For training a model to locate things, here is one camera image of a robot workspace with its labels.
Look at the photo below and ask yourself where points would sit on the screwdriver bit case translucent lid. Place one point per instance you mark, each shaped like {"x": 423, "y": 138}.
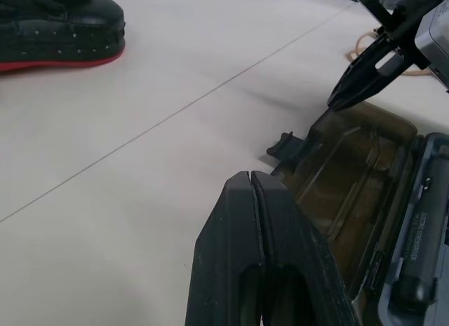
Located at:
{"x": 350, "y": 185}

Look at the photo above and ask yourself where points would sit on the black shoe with red sole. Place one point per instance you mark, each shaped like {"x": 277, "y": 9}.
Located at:
{"x": 52, "y": 28}

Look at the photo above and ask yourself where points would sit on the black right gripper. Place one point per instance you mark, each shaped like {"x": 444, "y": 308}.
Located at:
{"x": 403, "y": 14}

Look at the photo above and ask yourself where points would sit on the dark grey electric screwdriver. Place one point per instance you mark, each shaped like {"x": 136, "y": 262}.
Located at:
{"x": 421, "y": 242}

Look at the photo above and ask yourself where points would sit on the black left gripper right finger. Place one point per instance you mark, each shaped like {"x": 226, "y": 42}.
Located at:
{"x": 291, "y": 242}

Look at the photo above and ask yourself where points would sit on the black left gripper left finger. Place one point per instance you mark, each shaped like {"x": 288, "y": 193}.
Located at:
{"x": 224, "y": 235}

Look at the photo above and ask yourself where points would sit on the tan rubber band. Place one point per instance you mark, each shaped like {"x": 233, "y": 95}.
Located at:
{"x": 419, "y": 73}

